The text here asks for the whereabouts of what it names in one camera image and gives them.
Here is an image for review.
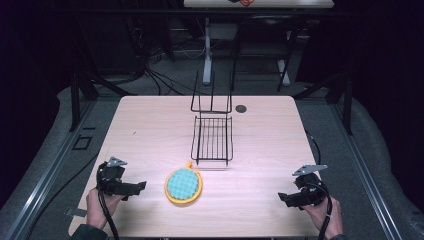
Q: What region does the person's right hand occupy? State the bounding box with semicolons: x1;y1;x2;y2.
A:
302;197;344;240

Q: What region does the white desk with metal legs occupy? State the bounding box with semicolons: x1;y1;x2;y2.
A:
183;0;335;86

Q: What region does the black wire rack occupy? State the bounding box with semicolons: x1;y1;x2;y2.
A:
190;70;234;167

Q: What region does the round orange and teal potholder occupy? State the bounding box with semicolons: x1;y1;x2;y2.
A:
164;161;204;205

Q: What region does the aluminium floor rail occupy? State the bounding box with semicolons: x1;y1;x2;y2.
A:
0;99;98;240
333;103;404;240

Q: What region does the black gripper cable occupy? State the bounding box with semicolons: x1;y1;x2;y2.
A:
304;129;333;240
95;164;121;240

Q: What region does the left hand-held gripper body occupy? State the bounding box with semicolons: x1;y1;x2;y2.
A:
96;156;141;201

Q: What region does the bundle of floor cables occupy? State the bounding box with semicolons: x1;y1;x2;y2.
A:
126;19;208;98

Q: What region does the black metal frame post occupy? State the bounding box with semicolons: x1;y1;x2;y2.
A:
69;71;100;132
293;71;354;136

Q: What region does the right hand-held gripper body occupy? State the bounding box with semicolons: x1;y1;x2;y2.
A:
281;164;329;211

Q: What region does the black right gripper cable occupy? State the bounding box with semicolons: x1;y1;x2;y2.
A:
304;129;333;240

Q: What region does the person's left hand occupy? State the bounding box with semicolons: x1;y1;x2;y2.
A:
85;187;125;231

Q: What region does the black chair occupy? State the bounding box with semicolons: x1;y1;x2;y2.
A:
230;14;299;93

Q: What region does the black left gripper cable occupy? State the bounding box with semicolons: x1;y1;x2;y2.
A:
95;164;121;240

